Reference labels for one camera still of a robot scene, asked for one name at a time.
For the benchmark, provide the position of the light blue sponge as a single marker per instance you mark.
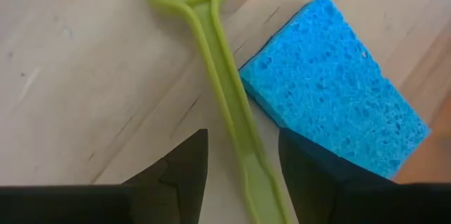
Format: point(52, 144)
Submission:
point(327, 83)

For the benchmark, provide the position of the green dish brush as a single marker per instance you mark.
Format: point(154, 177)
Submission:
point(225, 86)

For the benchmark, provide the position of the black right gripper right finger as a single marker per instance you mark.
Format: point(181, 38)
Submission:
point(352, 203)

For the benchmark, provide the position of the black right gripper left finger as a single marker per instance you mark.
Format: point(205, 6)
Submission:
point(105, 206)

